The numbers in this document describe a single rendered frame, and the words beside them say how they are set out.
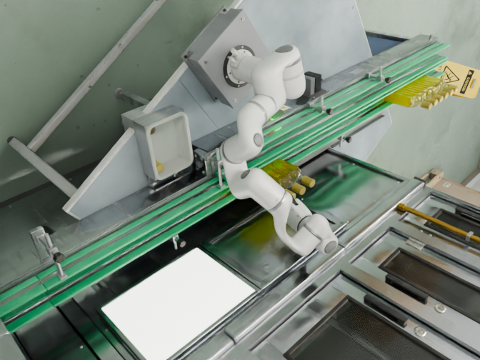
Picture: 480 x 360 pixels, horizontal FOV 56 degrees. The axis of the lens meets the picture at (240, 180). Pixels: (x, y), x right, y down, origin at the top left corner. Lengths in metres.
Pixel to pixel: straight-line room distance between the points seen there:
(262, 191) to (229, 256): 0.42
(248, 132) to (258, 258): 0.53
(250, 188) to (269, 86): 0.32
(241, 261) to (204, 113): 0.60
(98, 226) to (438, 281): 1.17
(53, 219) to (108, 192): 0.47
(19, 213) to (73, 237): 0.65
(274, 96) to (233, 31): 0.37
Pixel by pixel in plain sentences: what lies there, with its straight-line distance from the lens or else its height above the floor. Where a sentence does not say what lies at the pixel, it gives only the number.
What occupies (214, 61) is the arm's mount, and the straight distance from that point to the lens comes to 1.66.
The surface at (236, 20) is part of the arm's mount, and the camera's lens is 1.69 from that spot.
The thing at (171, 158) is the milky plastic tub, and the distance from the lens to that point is 1.76.
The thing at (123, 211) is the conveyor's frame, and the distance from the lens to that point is 1.65.
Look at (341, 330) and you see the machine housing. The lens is 1.51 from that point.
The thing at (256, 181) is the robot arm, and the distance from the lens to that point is 1.31.
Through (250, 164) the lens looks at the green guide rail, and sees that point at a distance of 1.80.
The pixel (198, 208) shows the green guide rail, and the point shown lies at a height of 0.91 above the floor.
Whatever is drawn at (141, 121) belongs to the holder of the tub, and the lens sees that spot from 1.62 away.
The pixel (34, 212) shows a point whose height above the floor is 0.26.
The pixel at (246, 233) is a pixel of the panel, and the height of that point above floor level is 1.07.
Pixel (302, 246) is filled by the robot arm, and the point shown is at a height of 1.40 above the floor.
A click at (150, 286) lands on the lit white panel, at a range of 1.61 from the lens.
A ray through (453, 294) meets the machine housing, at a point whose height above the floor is 1.76.
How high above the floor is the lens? 2.08
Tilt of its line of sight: 39 degrees down
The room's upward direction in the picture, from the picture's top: 118 degrees clockwise
